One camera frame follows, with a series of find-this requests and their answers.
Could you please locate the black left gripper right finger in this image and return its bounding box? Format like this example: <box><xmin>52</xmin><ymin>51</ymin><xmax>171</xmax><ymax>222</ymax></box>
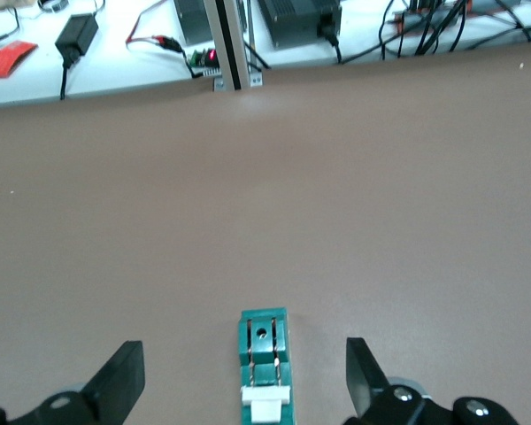
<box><xmin>342</xmin><ymin>337</ymin><xmax>521</xmax><ymax>425</ymax></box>

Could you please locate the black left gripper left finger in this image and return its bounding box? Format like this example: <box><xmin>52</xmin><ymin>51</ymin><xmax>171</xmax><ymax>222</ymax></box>
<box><xmin>0</xmin><ymin>339</ymin><xmax>146</xmax><ymax>425</ymax></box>

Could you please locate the green load switch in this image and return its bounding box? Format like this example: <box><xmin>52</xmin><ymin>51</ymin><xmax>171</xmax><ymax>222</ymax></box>
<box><xmin>237</xmin><ymin>306</ymin><xmax>296</xmax><ymax>425</ymax></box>

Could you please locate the small module with red LED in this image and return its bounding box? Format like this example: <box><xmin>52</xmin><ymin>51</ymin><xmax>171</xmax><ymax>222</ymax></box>
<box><xmin>188</xmin><ymin>47</ymin><xmax>221</xmax><ymax>76</ymax></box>

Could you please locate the red paper sheet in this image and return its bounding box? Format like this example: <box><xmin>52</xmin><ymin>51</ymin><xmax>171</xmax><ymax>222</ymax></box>
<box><xmin>0</xmin><ymin>40</ymin><xmax>39</xmax><ymax>79</ymax></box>

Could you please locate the red alligator clip lead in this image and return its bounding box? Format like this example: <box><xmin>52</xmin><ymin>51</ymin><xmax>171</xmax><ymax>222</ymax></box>
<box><xmin>126</xmin><ymin>34</ymin><xmax>182</xmax><ymax>52</ymax></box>

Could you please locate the black power adapter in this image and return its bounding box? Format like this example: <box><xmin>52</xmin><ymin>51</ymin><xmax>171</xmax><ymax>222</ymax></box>
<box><xmin>54</xmin><ymin>12</ymin><xmax>100</xmax><ymax>68</ymax></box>

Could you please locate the grey metal power supply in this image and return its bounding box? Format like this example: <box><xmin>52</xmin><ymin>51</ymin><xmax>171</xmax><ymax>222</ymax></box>
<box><xmin>174</xmin><ymin>0</ymin><xmax>213</xmax><ymax>45</ymax></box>

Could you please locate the black metal power supply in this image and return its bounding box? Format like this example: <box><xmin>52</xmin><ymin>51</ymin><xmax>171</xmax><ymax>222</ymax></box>
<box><xmin>258</xmin><ymin>0</ymin><xmax>342</xmax><ymax>46</ymax></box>

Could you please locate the aluminium camera post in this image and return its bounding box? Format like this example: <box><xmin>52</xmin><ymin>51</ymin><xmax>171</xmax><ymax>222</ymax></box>
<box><xmin>203</xmin><ymin>0</ymin><xmax>266</xmax><ymax>93</ymax></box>

